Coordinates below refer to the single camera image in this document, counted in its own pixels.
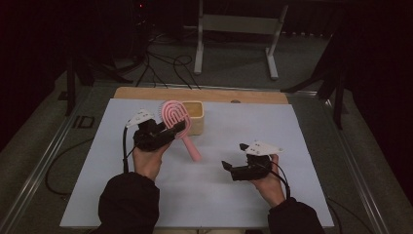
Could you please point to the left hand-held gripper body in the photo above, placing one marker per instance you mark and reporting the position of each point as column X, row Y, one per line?
column 149, row 136

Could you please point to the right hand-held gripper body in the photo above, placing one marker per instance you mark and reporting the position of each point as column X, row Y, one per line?
column 253, row 170

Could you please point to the beige square cup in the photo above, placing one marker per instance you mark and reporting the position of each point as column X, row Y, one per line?
column 196, row 125

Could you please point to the pink hairbrush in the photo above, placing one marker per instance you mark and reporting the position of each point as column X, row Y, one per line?
column 191, row 149

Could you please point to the person's left hand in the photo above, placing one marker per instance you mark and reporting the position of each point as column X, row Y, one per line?
column 147, row 162

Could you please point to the person's right hand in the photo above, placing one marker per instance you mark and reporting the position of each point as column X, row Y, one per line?
column 272, row 190

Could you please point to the black metal stand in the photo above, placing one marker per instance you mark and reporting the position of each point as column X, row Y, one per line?
column 70, row 87
column 338, row 97

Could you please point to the dark equipment with red light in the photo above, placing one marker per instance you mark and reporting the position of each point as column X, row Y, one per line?
column 130, row 29

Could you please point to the white metal stand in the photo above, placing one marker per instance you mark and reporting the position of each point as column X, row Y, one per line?
column 240, row 24

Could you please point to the aluminium floor rail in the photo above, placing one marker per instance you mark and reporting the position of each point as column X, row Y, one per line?
column 355, row 169
column 39, row 169

